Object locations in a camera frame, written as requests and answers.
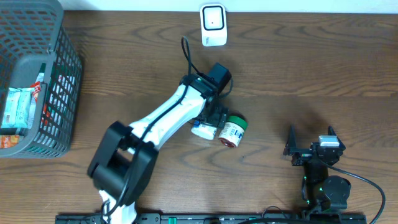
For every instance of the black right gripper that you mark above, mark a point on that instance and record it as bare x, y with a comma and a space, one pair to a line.
303, 155

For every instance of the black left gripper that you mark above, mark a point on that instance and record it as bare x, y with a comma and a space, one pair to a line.
220, 118

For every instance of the white blue label jar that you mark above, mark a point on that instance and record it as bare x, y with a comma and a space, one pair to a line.
203, 130

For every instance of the green lid white jar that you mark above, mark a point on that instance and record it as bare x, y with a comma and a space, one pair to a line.
233, 131

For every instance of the small orange box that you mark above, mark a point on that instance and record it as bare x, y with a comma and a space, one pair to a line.
8, 141

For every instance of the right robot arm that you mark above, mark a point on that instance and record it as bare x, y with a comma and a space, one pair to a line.
324, 193

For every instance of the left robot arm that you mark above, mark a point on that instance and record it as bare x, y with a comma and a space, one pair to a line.
124, 161

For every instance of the white barcode scanner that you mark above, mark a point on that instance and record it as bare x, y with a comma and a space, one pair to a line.
213, 25

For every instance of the red white snack packet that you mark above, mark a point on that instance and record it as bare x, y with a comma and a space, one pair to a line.
36, 87

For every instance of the grey plastic mesh basket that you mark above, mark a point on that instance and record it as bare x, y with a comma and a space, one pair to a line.
34, 43

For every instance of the light green snack packet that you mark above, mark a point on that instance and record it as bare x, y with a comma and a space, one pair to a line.
16, 113

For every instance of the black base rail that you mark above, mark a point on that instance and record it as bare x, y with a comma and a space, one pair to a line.
156, 218

